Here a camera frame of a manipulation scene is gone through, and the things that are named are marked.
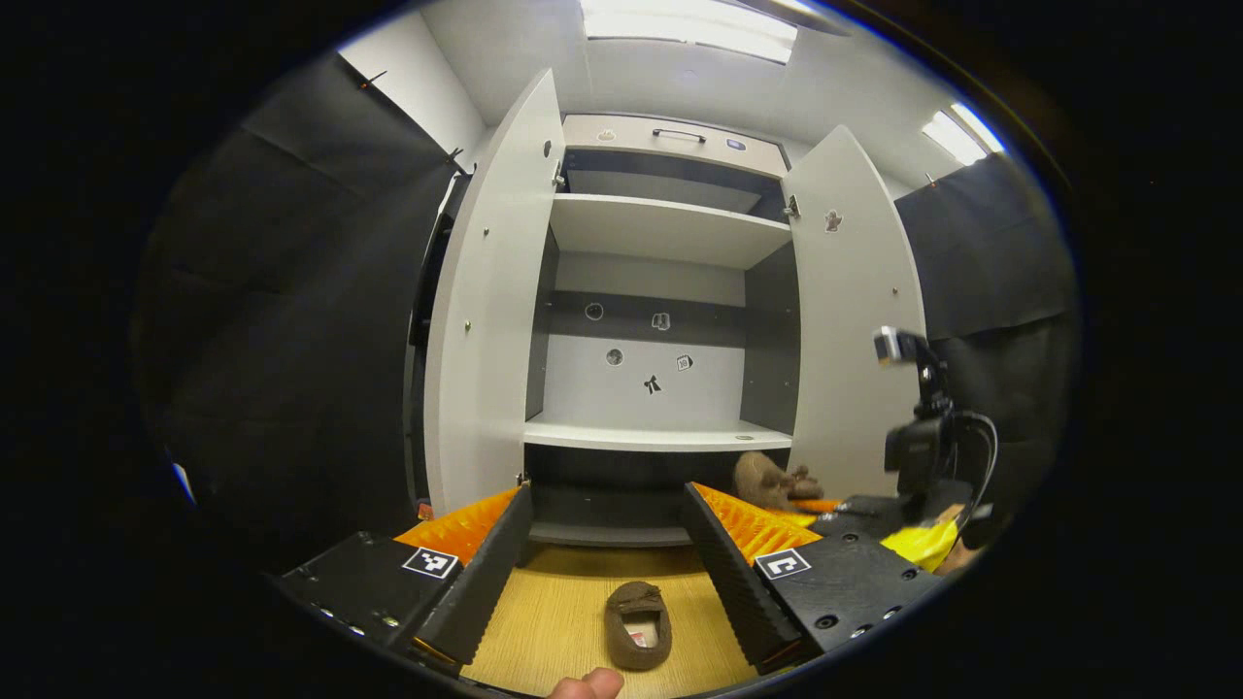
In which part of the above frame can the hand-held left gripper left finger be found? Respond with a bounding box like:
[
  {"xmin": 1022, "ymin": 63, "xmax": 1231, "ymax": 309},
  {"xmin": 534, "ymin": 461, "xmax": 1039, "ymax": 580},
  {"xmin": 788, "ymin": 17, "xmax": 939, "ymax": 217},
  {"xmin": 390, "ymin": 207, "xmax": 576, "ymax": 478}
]
[{"xmin": 272, "ymin": 483, "xmax": 535, "ymax": 668}]

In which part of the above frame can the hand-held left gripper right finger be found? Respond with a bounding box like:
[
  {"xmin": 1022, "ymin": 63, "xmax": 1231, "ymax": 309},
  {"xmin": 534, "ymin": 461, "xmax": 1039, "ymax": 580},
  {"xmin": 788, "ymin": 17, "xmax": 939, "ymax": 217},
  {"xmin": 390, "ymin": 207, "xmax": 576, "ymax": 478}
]
[{"xmin": 680, "ymin": 481, "xmax": 945, "ymax": 677}]

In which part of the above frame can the brown fuzzy shoe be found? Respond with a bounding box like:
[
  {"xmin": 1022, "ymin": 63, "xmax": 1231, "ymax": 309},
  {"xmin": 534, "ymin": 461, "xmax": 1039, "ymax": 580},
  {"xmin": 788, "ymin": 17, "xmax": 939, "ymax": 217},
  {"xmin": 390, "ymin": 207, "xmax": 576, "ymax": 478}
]
[
  {"xmin": 604, "ymin": 581, "xmax": 673, "ymax": 671},
  {"xmin": 733, "ymin": 451, "xmax": 824, "ymax": 512}
]

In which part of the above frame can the grey cabinet door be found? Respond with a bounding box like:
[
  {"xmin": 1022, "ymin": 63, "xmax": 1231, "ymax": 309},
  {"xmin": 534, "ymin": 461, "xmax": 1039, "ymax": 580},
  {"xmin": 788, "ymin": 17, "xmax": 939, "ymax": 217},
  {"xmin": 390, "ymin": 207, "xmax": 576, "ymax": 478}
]
[
  {"xmin": 424, "ymin": 68, "xmax": 566, "ymax": 516},
  {"xmin": 782, "ymin": 124, "xmax": 928, "ymax": 501}
]

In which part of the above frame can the grey shoe cabinet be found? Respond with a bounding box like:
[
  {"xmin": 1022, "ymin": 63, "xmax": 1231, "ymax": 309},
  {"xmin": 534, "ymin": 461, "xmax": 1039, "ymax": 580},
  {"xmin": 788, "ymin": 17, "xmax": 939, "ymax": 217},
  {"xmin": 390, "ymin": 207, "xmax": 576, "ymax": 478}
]
[{"xmin": 408, "ymin": 68, "xmax": 928, "ymax": 549}]

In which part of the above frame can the black backdrop cloth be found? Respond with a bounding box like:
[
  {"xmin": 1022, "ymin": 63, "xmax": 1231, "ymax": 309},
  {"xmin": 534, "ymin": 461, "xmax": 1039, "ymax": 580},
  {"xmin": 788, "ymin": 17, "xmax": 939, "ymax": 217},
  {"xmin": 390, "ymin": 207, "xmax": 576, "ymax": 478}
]
[{"xmin": 136, "ymin": 53, "xmax": 1079, "ymax": 574}]

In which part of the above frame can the black cable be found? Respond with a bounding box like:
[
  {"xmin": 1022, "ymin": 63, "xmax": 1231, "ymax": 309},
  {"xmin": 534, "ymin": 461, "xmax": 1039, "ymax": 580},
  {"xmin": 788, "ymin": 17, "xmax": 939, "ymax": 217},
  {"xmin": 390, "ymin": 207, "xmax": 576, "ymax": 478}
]
[{"xmin": 957, "ymin": 413, "xmax": 999, "ymax": 530}]

